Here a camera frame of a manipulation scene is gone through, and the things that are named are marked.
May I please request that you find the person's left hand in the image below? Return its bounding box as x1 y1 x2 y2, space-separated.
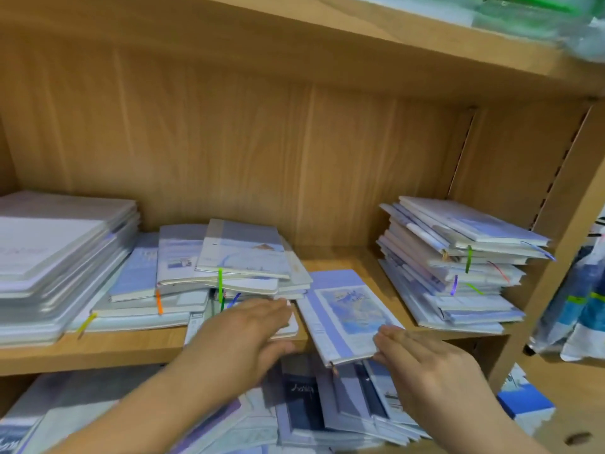
184 298 296 393

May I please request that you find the person's right hand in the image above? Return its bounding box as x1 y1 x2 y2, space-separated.
373 324 493 436

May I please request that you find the row of patterned notebooks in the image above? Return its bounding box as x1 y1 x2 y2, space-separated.
0 359 429 454

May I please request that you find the blue map print notebook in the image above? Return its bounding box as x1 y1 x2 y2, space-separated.
296 269 406 367

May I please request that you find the pile of small notebooks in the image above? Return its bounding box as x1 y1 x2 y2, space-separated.
66 195 556 346

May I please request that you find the stack of large blue notebooks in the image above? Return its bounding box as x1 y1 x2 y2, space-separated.
0 190 141 348

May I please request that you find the wooden shelf unit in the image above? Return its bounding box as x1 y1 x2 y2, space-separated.
0 0 605 454

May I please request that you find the person's left forearm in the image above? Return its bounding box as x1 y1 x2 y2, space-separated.
47 368 247 454

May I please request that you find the blue white small box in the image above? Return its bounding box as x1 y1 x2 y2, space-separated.
496 364 557 436

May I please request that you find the white blue standing pouch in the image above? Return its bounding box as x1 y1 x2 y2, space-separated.
529 231 605 363

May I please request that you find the stack of green edged packets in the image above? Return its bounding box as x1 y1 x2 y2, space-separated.
359 0 605 42

